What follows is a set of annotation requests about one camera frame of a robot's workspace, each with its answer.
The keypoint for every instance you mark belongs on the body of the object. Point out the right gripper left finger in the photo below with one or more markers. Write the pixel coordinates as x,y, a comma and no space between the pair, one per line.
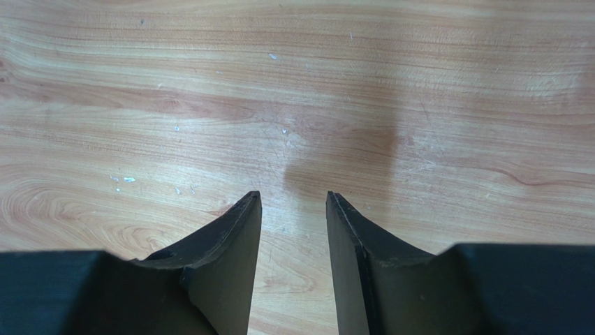
217,265

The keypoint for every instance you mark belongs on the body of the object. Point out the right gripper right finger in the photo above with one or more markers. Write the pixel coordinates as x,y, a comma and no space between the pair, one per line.
357,244

